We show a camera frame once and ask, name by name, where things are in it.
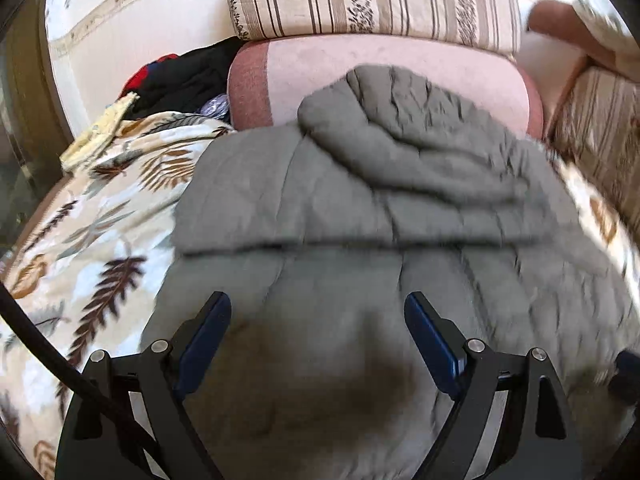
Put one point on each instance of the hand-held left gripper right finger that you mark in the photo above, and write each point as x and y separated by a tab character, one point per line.
434	345

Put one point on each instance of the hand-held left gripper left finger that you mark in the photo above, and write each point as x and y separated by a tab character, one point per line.
205	340

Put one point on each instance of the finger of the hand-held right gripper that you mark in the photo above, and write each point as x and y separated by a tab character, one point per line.
627	375

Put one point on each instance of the grey puffer jacket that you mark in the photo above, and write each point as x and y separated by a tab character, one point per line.
350	185

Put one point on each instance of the pile of dark clothes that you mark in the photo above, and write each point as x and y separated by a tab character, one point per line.
185	80

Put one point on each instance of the leaf-print fleece blanket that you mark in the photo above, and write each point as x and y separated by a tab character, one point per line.
90	240

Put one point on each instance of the shiny plastic bag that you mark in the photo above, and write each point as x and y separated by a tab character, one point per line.
215	107

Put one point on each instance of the yellow cloth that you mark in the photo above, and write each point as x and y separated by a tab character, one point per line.
100	130

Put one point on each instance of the long striped sofa back cushion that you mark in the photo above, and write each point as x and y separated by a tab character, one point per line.
605	120

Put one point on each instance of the wooden glazed door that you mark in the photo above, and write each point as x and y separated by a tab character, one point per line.
25	110

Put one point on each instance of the pink sofa cushion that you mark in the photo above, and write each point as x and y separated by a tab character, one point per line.
310	60

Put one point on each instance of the cream fringed cloth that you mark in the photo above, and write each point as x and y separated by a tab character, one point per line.
610	35

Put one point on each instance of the short striped sofa cushion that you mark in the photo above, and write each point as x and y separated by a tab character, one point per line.
400	0

